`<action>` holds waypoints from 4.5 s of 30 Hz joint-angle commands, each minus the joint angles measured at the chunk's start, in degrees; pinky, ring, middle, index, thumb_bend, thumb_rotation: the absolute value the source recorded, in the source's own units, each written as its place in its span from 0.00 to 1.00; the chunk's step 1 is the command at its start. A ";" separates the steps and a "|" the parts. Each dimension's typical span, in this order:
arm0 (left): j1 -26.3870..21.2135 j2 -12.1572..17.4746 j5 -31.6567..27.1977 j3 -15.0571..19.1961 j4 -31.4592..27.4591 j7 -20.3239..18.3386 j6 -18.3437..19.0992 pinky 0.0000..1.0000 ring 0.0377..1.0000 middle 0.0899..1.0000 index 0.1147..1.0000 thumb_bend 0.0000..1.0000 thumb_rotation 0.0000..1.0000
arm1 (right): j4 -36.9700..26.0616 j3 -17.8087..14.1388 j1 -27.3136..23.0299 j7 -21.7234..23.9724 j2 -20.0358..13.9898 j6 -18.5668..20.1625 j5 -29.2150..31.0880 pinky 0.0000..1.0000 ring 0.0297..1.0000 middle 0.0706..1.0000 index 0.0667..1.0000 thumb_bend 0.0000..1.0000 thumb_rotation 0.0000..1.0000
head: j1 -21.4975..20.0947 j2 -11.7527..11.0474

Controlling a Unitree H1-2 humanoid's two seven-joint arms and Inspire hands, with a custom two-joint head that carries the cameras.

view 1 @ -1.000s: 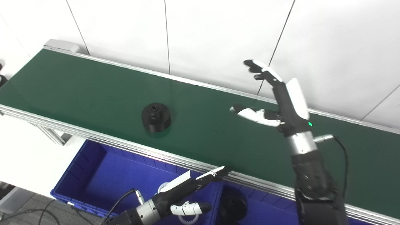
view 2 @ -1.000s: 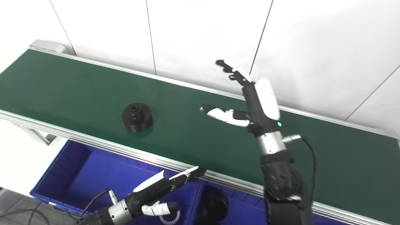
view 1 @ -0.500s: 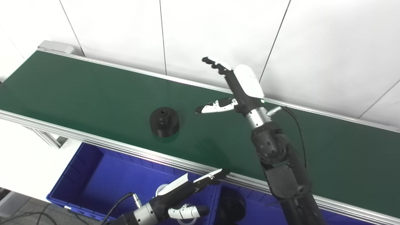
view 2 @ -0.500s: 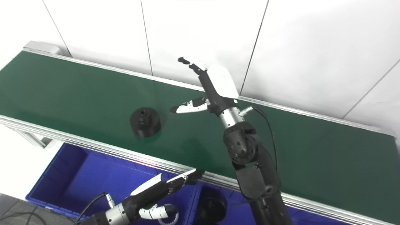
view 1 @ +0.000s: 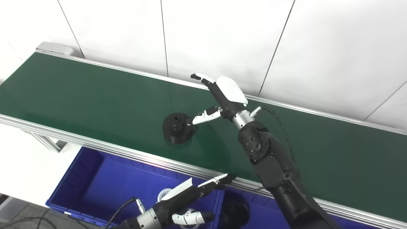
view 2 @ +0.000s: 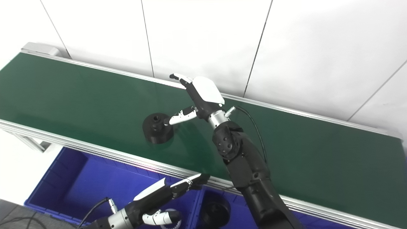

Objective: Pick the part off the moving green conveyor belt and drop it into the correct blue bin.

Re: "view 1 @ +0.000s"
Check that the aluminium conveyor support leg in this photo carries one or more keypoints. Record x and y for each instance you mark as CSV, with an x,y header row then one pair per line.
x,y
47,141

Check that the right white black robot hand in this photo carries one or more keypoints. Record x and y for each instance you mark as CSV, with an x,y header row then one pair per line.
x,y
227,93

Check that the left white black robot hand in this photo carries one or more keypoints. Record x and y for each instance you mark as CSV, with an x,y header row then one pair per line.
x,y
184,198

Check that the blue plastic bin with gears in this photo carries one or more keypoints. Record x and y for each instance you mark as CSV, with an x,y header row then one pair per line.
x,y
108,184

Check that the green conveyor belt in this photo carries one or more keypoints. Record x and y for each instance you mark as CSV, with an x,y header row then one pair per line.
x,y
95,95

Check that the blue plastic bin black parts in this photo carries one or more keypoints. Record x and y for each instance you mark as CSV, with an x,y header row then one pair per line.
x,y
264,213

